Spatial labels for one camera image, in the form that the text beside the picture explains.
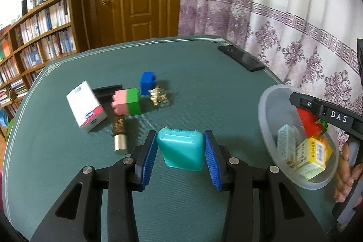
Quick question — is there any wooden bookshelf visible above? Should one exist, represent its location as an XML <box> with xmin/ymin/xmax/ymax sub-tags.
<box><xmin>1</xmin><ymin>0</ymin><xmax>89</xmax><ymax>127</ymax></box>

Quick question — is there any red toy brick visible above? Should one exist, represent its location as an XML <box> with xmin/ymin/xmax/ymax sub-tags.
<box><xmin>297</xmin><ymin>107</ymin><xmax>323</xmax><ymax>139</ymax></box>

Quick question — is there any green orange toy brick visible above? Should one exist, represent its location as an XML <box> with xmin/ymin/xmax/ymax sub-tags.
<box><xmin>316</xmin><ymin>119</ymin><xmax>329</xmax><ymax>134</ymax></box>

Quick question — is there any black comb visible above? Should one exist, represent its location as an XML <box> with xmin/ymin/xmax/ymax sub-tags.
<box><xmin>92</xmin><ymin>85</ymin><xmax>123</xmax><ymax>103</ymax></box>

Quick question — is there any yellow medicine box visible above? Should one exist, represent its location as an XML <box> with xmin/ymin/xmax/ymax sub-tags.
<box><xmin>293</xmin><ymin>138</ymin><xmax>333</xmax><ymax>181</ymax></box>

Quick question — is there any black thermos bottle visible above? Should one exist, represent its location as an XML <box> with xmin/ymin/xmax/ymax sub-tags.
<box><xmin>22</xmin><ymin>0</ymin><xmax>28</xmax><ymax>16</ymax></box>

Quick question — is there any white red blue box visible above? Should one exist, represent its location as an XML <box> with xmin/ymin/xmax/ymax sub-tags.
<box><xmin>66</xmin><ymin>81</ymin><xmax>107</xmax><ymax>132</ymax></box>

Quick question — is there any gold metal keychain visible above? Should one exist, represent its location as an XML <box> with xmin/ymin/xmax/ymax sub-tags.
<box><xmin>148</xmin><ymin>85</ymin><xmax>169</xmax><ymax>107</ymax></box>

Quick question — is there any teal plastic case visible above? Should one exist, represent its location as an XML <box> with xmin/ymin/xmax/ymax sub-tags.
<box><xmin>156</xmin><ymin>128</ymin><xmax>204</xmax><ymax>172</ymax></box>

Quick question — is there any blue toy brick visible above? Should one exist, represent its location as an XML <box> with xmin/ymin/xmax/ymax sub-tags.
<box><xmin>140</xmin><ymin>71</ymin><xmax>156</xmax><ymax>96</ymax></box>

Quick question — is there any white purple patterned curtain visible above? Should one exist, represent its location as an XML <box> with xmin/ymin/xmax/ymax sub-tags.
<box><xmin>178</xmin><ymin>0</ymin><xmax>362</xmax><ymax>113</ymax></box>

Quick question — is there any person's right hand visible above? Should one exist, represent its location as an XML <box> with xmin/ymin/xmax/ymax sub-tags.
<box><xmin>334</xmin><ymin>142</ymin><xmax>362</xmax><ymax>203</ymax></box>

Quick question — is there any brown gold cosmetic tube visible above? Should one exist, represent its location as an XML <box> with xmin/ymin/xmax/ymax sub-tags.
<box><xmin>113</xmin><ymin>115</ymin><xmax>128</xmax><ymax>155</ymax></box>

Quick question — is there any clear plastic bowl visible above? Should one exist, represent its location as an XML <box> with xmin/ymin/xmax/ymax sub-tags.
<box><xmin>258</xmin><ymin>85</ymin><xmax>338</xmax><ymax>190</ymax></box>

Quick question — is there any green table mat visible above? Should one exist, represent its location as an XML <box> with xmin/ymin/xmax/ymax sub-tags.
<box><xmin>2</xmin><ymin>36</ymin><xmax>333</xmax><ymax>241</ymax></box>

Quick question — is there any white green medicine box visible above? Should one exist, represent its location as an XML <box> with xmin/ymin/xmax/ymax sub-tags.
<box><xmin>277</xmin><ymin>124</ymin><xmax>300</xmax><ymax>166</ymax></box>

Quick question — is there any black smartphone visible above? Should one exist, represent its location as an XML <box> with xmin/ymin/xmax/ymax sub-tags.
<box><xmin>218</xmin><ymin>45</ymin><xmax>265</xmax><ymax>72</ymax></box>

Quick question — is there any pink green toy brick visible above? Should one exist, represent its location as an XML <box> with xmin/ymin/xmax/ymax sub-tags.
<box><xmin>111</xmin><ymin>88</ymin><xmax>142</xmax><ymax>116</ymax></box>

